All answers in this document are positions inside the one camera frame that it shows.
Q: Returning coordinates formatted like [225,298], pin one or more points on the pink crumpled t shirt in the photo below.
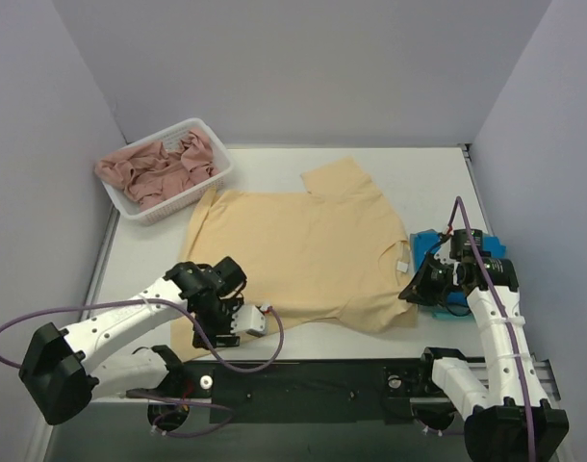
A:
[150,174]

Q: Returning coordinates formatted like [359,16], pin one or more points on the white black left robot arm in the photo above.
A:
[64,369]

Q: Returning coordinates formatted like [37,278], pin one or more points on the yellow t shirt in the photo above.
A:
[337,251]

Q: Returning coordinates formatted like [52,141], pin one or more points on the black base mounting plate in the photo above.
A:
[393,391]

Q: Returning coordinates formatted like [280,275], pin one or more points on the blue folded t shirt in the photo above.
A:
[422,241]

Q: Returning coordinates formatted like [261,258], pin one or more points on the white plastic perforated basket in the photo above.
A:
[170,137]

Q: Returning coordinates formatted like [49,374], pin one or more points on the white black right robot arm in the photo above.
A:
[508,416]

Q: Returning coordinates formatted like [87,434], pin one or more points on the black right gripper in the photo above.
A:
[426,275]

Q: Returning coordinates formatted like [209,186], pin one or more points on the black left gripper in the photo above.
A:
[216,327]

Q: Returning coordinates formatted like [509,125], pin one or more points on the teal folded t shirt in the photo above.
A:
[451,313]

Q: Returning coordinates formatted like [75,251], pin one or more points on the aluminium front frame rail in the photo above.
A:
[542,369]

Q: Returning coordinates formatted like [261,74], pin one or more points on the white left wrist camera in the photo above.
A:
[251,320]

